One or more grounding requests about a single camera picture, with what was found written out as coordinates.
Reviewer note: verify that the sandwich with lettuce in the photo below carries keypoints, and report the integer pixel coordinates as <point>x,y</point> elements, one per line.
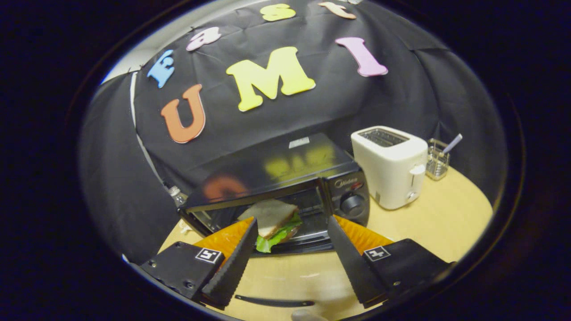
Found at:
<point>270,216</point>

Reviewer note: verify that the white toaster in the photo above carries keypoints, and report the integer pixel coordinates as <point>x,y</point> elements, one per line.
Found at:
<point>392,169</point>

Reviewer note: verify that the clear plastic water bottle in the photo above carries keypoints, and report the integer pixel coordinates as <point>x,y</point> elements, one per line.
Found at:
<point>177,196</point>

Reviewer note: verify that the black electric oven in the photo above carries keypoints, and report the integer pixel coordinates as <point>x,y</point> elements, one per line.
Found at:
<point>276,171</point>

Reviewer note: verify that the striped straw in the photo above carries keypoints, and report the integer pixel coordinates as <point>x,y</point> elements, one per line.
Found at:
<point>453,143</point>

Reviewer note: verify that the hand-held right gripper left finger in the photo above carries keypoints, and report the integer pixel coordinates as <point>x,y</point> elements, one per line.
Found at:
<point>236,263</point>

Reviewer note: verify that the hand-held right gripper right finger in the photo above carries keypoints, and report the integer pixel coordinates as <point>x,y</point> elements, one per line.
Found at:
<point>352,263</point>

